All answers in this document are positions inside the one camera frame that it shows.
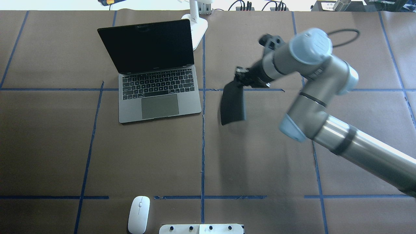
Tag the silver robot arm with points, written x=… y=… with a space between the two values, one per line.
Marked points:
x=309 y=53

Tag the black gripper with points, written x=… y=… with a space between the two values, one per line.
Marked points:
x=257 y=74

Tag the grey laptop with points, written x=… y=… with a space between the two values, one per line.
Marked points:
x=157 y=73

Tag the white pillar mount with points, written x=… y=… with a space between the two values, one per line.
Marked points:
x=202 y=229

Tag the white computer mouse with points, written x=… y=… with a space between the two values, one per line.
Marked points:
x=138 y=215

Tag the brown paper table cover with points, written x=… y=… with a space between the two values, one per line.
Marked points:
x=68 y=165

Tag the black mouse pad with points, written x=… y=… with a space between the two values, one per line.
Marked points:
x=232 y=104

